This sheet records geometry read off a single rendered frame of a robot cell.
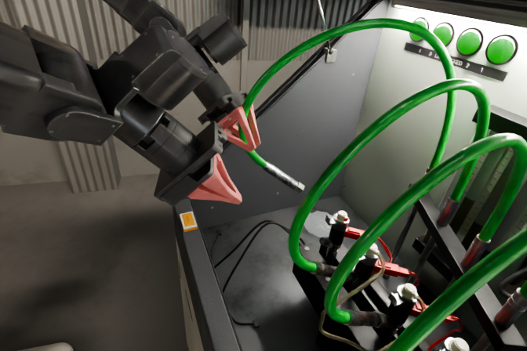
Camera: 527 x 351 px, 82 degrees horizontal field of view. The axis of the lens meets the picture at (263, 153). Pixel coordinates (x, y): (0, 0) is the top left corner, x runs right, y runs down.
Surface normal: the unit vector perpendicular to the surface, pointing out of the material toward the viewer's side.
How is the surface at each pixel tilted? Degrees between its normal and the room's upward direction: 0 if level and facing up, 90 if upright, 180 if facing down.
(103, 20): 90
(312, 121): 90
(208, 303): 0
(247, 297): 0
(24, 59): 46
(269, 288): 0
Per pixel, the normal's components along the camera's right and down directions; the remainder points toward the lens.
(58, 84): 0.77, -0.59
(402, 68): -0.92, 0.15
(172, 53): 0.50, 0.79
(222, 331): 0.07, -0.85
